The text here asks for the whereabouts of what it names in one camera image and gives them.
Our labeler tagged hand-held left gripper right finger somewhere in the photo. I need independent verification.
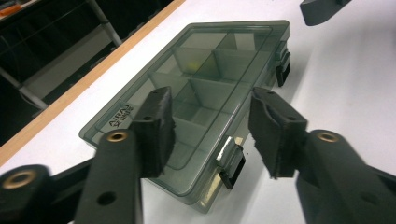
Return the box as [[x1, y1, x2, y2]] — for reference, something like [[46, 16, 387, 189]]
[[247, 86, 309, 180]]

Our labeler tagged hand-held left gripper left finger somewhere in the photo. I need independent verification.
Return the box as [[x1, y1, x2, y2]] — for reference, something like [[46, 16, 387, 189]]
[[129, 86, 177, 179]]

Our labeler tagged grey transparent compartment box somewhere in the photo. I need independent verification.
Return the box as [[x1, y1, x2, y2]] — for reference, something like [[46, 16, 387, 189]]
[[78, 20, 292, 215]]

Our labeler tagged wooden table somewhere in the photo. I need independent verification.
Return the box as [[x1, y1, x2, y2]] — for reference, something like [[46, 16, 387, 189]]
[[0, 0, 187, 167]]

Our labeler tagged white metal stand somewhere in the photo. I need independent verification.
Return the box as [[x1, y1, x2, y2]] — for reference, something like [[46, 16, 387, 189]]
[[0, 0, 124, 110]]

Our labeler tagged orange object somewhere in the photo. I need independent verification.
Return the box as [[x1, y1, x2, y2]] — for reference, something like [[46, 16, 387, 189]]
[[0, 3, 23, 19]]

